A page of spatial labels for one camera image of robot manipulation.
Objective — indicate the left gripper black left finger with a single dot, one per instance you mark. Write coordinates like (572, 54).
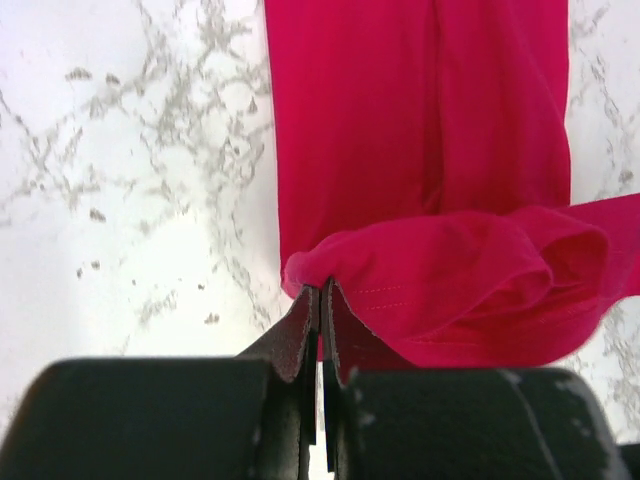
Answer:
(288, 414)

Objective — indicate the red t-shirt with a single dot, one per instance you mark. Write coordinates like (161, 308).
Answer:
(423, 164)

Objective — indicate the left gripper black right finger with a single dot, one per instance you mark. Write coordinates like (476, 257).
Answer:
(358, 371)

